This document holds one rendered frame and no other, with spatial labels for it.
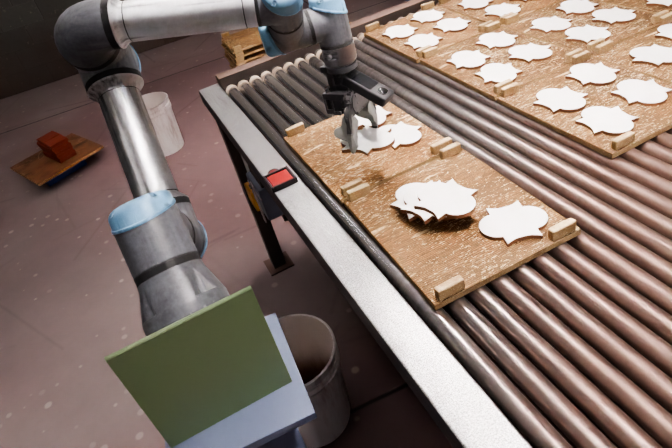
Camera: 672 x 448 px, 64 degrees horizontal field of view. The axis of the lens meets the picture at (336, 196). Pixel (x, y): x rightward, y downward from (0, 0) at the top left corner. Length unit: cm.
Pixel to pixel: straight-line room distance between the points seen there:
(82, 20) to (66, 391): 184
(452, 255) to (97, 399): 177
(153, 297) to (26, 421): 179
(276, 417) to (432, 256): 44
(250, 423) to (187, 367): 17
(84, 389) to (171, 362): 167
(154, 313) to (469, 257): 61
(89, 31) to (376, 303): 74
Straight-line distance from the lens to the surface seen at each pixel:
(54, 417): 260
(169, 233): 95
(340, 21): 120
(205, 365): 97
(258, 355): 100
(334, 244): 125
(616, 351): 102
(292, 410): 105
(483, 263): 112
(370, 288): 113
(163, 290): 92
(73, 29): 114
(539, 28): 208
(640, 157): 144
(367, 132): 135
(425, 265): 112
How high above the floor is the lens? 172
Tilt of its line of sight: 36 degrees down
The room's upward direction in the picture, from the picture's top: 15 degrees counter-clockwise
